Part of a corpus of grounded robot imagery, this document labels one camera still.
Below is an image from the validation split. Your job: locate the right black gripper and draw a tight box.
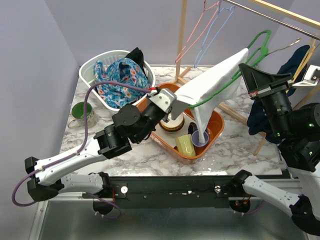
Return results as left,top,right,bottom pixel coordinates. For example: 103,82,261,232
241,62,297,137

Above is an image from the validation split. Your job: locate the green hanger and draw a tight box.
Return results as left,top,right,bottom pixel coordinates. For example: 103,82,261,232
188,29,302,109

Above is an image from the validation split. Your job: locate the navy blue garment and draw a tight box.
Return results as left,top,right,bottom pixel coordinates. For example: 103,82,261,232
246,45,310,145

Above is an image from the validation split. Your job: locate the wooden hanger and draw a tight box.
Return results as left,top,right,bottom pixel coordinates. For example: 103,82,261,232
292,39,316,83

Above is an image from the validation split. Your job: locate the white garment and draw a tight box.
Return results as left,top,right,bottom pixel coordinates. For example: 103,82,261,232
171,48,249,145

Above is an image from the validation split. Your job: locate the blue floral garment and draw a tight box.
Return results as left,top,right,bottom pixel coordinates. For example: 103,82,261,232
92,57,151,109

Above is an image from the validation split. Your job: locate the black skirt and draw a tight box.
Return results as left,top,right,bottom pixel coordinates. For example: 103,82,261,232
93,47,147,106

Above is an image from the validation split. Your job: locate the blue wire hanger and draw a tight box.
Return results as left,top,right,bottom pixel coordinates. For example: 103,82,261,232
193,5,236,68

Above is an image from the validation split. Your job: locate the pink wire hanger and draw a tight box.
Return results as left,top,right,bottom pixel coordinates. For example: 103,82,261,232
174,0,221,64

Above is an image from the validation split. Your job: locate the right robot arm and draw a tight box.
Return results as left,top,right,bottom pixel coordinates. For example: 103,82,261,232
229,63,320,236

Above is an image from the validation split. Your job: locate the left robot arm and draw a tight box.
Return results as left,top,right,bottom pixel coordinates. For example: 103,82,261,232
24,94,176,202

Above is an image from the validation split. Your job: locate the white and gold bowl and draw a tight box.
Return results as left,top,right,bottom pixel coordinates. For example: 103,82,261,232
159,113,185,133

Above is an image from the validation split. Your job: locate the dark blue cup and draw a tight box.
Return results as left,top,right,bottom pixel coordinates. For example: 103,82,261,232
188,122,198,135

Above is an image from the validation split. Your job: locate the orange plastic tub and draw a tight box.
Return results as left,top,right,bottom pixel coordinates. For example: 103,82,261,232
135,83,225,165

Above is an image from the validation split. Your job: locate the yellow cup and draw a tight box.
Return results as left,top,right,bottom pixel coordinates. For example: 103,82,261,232
175,134,196,157

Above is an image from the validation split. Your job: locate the purple cup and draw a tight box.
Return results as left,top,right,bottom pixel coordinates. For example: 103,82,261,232
191,130,209,148

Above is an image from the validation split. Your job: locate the white laundry basket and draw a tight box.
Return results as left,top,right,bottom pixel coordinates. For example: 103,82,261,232
79,48,156,114

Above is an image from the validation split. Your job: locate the wooden clothes rack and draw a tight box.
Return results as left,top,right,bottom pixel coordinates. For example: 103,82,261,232
174,0,320,157

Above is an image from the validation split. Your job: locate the green ceramic mug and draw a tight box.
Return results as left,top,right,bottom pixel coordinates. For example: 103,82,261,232
67,101,98,129

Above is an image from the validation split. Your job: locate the black mounting base bar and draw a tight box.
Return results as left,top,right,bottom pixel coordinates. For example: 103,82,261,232
109,175,248,209

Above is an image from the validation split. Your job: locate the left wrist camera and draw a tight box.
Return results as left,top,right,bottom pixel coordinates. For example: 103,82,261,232
147,88,177,114

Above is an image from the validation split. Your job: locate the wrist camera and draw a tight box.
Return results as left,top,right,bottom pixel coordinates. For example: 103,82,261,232
147,88,177,114
292,65,320,89

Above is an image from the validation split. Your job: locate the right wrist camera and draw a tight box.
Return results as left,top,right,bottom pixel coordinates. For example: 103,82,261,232
292,65,320,89

